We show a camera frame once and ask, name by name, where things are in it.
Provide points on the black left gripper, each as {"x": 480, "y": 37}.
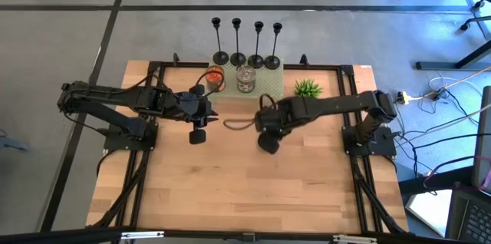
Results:
{"x": 188, "y": 107}

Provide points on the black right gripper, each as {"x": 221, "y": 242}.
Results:
{"x": 272, "y": 119}

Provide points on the orange candle glass jar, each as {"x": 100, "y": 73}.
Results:
{"x": 214, "y": 79}

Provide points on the silver candle glass jar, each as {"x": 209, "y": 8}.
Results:
{"x": 246, "y": 81}

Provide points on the tall black candlestick holder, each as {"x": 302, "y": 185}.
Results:
{"x": 256, "y": 61}
{"x": 220, "y": 58}
{"x": 272, "y": 62}
{"x": 238, "y": 59}

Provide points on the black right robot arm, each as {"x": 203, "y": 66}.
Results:
{"x": 337, "y": 104}

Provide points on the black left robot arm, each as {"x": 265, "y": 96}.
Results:
{"x": 115, "y": 96}

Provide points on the green perforated metal shelf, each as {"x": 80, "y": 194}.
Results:
{"x": 268, "y": 83}

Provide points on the small green potted plant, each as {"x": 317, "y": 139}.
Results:
{"x": 307, "y": 88}

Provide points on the black overhead support beam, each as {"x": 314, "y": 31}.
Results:
{"x": 299, "y": 238}

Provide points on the white power strip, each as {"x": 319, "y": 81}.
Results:
{"x": 403, "y": 98}

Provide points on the grey floor object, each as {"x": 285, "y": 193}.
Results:
{"x": 11, "y": 143}

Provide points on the black desk foot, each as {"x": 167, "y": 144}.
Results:
{"x": 441, "y": 65}

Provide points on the dark computer monitor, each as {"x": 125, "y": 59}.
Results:
{"x": 484, "y": 140}

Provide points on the black laptop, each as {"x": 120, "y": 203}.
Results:
{"x": 475, "y": 221}

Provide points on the black chair base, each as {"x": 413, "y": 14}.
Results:
{"x": 477, "y": 5}

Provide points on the black aluminium table frame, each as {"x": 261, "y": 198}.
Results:
{"x": 314, "y": 66}

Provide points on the silver metal bracket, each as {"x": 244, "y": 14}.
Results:
{"x": 142, "y": 235}
{"x": 354, "y": 239}

